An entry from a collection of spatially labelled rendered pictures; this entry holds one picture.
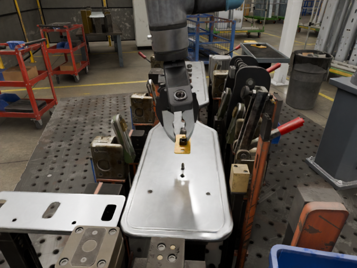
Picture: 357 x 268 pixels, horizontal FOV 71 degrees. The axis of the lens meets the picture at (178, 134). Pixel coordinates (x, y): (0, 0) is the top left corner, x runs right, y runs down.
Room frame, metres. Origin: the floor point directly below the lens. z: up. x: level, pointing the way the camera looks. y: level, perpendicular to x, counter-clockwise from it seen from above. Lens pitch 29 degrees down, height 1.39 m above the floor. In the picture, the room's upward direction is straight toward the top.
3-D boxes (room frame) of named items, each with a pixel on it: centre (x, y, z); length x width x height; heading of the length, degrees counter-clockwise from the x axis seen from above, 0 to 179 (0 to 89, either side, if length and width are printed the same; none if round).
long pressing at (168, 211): (1.00, -0.03, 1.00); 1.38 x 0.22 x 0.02; 177
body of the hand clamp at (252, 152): (0.50, -0.18, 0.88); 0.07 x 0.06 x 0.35; 87
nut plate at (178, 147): (0.51, -0.01, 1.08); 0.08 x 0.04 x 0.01; 177
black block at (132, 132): (0.71, 0.15, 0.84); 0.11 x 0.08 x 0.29; 87
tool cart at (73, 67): (4.60, 1.99, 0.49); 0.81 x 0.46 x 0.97; 1
